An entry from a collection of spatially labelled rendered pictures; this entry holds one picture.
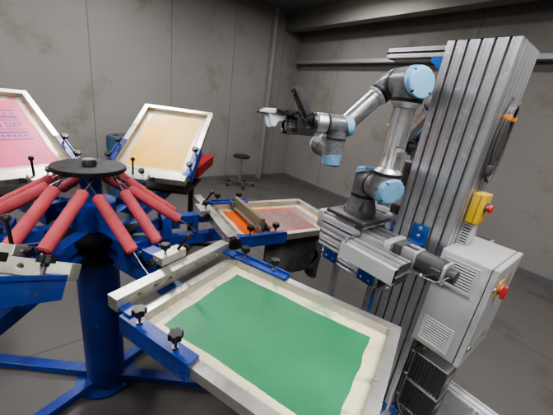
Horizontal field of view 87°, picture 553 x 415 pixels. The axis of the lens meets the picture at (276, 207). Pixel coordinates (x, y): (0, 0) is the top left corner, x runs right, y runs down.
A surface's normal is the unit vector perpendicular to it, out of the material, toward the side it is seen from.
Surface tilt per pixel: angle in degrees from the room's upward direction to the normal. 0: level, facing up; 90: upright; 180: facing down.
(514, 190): 90
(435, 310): 90
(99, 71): 90
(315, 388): 0
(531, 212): 90
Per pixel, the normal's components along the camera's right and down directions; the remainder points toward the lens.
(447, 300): -0.78, 0.11
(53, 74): 0.61, 0.34
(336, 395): 0.13, -0.93
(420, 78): 0.26, 0.22
